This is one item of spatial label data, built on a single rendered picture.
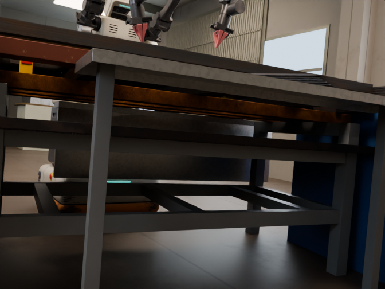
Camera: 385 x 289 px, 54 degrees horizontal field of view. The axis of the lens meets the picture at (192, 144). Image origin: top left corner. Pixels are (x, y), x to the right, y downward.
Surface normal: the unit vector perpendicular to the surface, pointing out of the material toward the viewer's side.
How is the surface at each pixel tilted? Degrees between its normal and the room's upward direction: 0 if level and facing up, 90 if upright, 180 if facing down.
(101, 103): 90
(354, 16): 90
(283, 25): 90
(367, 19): 90
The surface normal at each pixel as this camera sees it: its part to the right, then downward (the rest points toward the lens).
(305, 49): -0.83, -0.05
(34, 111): 0.55, 0.07
